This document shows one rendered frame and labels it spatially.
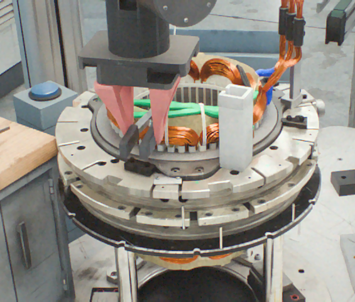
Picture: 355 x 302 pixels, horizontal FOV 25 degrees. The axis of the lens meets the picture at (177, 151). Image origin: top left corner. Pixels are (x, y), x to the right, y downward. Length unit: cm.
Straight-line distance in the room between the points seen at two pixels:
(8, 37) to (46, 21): 224
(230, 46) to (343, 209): 33
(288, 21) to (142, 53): 26
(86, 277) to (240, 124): 45
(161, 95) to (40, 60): 67
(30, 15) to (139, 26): 65
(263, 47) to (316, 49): 263
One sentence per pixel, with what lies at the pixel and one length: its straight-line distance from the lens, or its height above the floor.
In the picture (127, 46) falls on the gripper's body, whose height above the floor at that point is 128.
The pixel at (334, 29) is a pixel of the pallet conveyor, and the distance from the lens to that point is 224.
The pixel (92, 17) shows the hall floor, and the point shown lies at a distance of 444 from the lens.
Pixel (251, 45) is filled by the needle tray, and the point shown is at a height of 104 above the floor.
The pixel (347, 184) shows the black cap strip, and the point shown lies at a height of 80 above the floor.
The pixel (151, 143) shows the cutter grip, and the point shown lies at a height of 117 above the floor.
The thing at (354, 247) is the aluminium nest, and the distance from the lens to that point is 125.
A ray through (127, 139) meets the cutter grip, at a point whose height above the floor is 118.
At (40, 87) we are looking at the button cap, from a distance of 120.
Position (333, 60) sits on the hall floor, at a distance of 384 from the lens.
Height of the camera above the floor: 155
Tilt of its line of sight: 30 degrees down
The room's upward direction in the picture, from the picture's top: 3 degrees counter-clockwise
